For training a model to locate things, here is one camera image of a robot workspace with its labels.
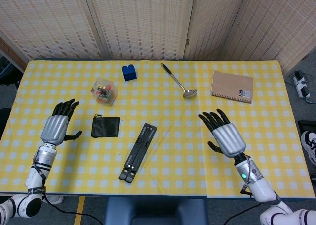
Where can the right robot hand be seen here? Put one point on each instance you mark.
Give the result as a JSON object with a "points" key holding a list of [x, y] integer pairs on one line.
{"points": [[229, 141]]}

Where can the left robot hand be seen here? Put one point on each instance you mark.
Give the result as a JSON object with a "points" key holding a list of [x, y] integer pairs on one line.
{"points": [[54, 131]]}

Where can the black folding laptop stand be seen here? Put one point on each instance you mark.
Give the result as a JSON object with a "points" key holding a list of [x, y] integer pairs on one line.
{"points": [[140, 148]]}

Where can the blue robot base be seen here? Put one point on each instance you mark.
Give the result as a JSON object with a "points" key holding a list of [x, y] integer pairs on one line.
{"points": [[155, 210]]}

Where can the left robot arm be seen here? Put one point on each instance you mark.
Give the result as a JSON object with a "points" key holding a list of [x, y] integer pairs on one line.
{"points": [[42, 160]]}

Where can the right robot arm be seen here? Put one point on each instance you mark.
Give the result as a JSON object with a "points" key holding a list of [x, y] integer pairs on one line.
{"points": [[254, 183]]}

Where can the black bag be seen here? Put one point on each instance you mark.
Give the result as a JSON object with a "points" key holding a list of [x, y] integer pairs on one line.
{"points": [[4, 121]]}

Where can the brown spiral notebook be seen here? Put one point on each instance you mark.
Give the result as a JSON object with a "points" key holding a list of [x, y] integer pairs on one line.
{"points": [[230, 86]]}

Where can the clear box with toys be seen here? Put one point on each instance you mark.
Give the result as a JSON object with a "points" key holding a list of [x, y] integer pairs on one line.
{"points": [[103, 91]]}

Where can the yellow checked tablecloth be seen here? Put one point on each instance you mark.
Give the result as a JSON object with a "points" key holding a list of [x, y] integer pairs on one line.
{"points": [[172, 111]]}

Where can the white shoe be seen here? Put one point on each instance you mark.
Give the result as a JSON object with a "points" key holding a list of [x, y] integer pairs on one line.
{"points": [[56, 199]]}

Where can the white and black sneaker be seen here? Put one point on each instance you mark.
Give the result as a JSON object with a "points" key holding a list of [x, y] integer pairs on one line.
{"points": [[309, 146]]}

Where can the yellow floor tape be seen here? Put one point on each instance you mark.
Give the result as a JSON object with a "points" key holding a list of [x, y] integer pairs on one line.
{"points": [[79, 210]]}

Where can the white power strip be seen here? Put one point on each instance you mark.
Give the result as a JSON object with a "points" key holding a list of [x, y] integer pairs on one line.
{"points": [[301, 85]]}

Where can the blue building block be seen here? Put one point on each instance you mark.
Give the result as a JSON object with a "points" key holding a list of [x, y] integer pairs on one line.
{"points": [[129, 73]]}

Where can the beige woven folding screen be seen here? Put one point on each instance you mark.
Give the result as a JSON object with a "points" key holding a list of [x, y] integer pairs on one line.
{"points": [[148, 24]]}

